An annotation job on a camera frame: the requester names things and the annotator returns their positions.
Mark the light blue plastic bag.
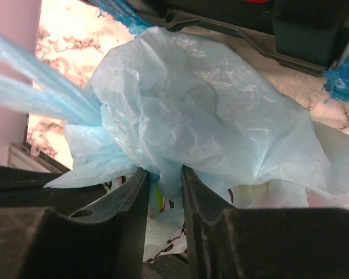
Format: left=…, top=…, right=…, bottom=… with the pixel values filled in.
left=0, top=26, right=349, bottom=262

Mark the black plastic toolbox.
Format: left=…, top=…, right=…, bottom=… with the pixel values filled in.
left=126, top=1, right=349, bottom=76

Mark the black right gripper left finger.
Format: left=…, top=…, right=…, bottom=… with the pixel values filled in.
left=0, top=166, right=149, bottom=278

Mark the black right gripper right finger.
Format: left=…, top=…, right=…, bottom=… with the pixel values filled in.
left=183, top=167, right=349, bottom=278

